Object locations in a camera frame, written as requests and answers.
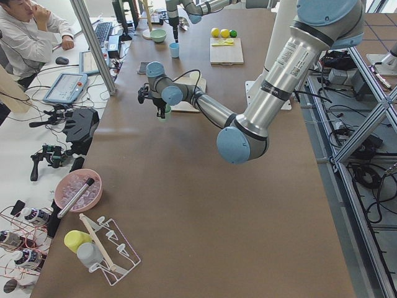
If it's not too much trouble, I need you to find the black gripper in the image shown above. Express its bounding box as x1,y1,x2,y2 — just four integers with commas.
172,16,179,38
153,98,166,112

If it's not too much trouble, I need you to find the green cup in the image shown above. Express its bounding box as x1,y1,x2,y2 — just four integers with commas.
158,105,172,122

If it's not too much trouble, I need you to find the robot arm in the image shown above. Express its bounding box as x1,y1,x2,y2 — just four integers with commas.
138,1,366,164
165,0,239,43

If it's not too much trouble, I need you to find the cream rabbit tray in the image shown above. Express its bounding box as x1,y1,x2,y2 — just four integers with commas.
171,77,207,113

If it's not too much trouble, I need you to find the green bowl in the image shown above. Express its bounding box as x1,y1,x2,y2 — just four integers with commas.
149,29,167,43

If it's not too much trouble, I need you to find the blue cup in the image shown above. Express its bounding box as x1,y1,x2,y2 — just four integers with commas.
169,42,179,58

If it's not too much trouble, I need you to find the wooden stand with base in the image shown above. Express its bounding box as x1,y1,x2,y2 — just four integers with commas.
140,0,160,40

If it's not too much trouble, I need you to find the upper whole lemon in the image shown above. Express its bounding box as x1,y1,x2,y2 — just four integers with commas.
210,27,220,38

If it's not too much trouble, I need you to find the whole lemon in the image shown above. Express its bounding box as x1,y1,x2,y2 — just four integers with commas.
220,29,230,38
210,27,220,38

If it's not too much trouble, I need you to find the grey folded cloth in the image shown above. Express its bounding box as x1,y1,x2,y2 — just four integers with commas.
137,61,149,75

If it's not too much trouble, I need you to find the lower whole lemon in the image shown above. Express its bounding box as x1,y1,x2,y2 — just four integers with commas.
220,29,230,38

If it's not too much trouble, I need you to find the yellow plastic knife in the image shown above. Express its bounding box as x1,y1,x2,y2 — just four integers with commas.
211,43,234,47

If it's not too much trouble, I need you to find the wooden cutting board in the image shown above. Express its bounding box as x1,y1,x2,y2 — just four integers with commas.
210,38,244,66

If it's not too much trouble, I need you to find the green lime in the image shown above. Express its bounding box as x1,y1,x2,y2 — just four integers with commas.
230,30,238,38

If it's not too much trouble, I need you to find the black keyboard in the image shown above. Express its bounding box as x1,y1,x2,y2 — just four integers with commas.
94,22,112,48

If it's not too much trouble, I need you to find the black plastic stand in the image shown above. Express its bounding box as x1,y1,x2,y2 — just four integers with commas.
63,108,99,155

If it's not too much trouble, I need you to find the blue teach pendant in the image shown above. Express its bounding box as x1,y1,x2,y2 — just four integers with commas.
43,73,88,104

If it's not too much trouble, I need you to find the black computer mouse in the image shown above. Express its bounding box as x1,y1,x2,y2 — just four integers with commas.
55,56,69,65

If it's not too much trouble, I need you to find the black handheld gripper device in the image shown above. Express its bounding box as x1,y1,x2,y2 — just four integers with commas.
30,144,73,181

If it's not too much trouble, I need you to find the pink bowl with ice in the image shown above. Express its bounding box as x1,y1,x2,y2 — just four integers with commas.
55,169,103,212

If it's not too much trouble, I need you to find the seated person white shirt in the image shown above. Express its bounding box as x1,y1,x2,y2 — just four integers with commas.
1,1,74,88

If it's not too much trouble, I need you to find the yellow cup on rack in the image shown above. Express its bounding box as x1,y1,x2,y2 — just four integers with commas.
64,230,92,253

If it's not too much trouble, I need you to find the grey cup on rack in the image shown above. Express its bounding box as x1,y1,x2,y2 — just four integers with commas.
76,242,104,268

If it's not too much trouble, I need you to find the aluminium frame post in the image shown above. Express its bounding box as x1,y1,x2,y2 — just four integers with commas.
70,0,116,96

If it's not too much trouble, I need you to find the metal scoop black handle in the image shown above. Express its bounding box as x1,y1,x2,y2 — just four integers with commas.
57,178,95,219

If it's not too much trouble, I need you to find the white wire cup rack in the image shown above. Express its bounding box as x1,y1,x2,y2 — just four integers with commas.
79,214,141,286

